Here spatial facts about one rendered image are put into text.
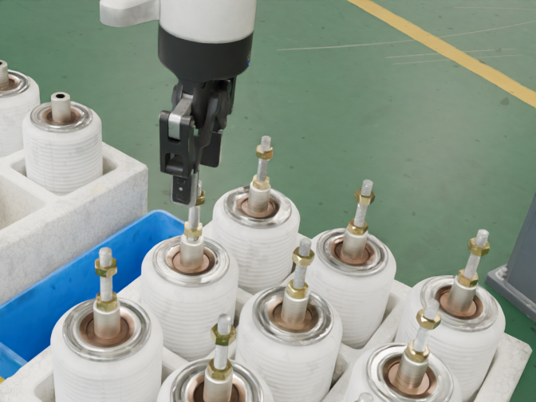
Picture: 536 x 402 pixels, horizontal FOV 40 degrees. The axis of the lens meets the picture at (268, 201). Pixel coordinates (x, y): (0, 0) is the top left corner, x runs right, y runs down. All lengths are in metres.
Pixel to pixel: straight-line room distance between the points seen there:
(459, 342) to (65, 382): 0.35
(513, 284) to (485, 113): 0.60
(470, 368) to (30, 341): 0.51
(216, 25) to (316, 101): 1.03
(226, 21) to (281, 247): 0.31
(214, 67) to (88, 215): 0.42
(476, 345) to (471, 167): 0.78
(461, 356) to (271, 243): 0.22
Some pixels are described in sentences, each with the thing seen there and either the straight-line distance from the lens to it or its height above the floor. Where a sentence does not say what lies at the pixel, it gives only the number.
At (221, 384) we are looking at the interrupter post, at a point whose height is 0.28.
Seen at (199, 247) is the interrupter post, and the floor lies 0.28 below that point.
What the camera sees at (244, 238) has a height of 0.24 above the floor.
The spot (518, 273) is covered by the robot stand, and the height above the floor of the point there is 0.05.
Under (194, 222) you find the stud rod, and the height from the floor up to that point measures 0.30.
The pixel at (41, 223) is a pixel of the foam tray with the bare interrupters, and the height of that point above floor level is 0.18.
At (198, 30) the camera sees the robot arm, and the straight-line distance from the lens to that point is 0.57.
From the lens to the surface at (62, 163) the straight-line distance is 0.94.
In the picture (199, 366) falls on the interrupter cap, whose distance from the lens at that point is 0.64.
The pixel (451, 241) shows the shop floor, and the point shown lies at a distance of 1.26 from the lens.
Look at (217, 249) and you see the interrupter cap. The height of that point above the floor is 0.25.
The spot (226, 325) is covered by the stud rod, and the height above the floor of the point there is 0.34.
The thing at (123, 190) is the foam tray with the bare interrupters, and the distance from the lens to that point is 0.98.
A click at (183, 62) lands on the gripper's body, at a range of 0.58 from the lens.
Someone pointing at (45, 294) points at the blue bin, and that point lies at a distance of 0.93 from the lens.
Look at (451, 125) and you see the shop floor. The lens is 1.60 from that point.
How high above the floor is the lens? 0.73
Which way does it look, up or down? 36 degrees down
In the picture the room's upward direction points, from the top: 8 degrees clockwise
